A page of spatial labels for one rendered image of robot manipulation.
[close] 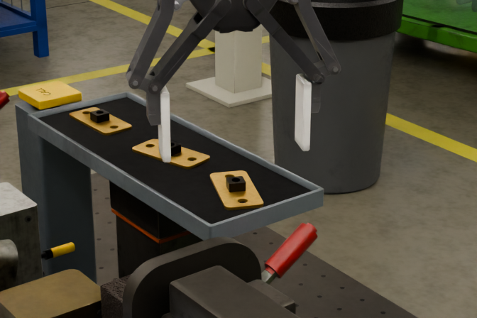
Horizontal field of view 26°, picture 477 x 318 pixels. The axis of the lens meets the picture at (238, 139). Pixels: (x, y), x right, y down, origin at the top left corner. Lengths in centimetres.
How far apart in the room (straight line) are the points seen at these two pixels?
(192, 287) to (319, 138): 291
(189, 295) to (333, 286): 101
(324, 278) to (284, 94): 195
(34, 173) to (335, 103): 239
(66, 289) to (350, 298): 82
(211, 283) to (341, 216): 285
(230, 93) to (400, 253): 163
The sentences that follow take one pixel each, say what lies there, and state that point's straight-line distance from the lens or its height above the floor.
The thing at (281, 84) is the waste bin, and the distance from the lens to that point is 371.
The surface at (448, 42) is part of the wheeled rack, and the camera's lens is 493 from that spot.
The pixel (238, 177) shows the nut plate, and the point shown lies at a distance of 102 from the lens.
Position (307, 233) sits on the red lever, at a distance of 95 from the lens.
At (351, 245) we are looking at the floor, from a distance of 344.
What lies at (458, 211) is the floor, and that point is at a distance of 373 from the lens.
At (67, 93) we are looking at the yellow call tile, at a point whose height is 116.
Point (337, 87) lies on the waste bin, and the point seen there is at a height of 42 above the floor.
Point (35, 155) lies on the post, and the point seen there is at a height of 109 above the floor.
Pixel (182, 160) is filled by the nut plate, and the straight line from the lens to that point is 108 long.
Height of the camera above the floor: 158
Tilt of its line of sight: 22 degrees down
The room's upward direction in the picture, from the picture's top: straight up
